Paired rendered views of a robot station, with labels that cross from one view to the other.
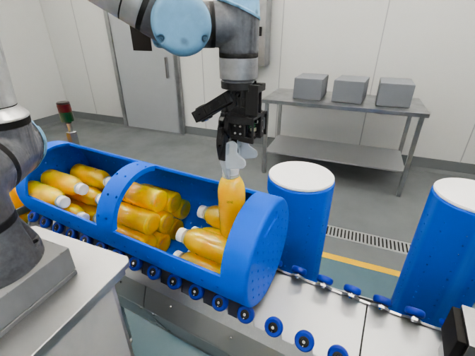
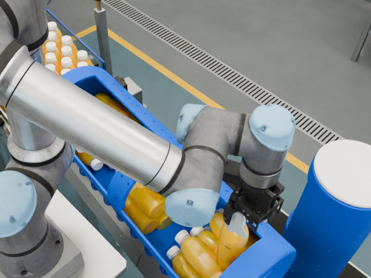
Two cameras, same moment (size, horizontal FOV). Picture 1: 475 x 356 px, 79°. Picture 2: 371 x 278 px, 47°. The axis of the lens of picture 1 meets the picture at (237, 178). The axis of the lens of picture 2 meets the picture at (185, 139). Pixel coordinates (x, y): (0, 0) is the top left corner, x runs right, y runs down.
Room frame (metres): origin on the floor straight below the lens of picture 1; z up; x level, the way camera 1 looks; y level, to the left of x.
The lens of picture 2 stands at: (0.09, -0.03, 2.15)
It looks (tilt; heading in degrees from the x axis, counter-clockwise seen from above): 49 degrees down; 20
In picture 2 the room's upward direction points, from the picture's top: 4 degrees clockwise
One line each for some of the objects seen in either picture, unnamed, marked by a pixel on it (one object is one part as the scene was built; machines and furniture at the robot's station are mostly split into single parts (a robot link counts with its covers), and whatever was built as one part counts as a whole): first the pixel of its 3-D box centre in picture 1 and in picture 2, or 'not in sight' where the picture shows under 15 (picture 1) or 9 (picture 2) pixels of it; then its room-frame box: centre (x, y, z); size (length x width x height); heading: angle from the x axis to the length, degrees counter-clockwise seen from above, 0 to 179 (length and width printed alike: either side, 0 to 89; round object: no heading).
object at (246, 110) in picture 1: (242, 111); (256, 194); (0.59, -0.01, 1.44); 0.09 x 0.08 x 0.12; 62
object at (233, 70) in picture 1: (239, 69); (261, 166); (0.60, 0.00, 1.53); 0.08 x 0.08 x 0.05
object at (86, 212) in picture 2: not in sight; (91, 227); (0.90, 0.70, 0.31); 0.06 x 0.06 x 0.63; 62
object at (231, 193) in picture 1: (232, 203); (232, 241); (0.60, 0.01, 1.21); 0.07 x 0.07 x 0.17
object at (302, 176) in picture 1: (300, 175); (356, 171); (1.11, -0.28, 1.03); 0.28 x 0.28 x 0.01
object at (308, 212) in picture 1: (292, 253); (319, 236); (1.11, -0.28, 0.59); 0.28 x 0.28 x 0.88
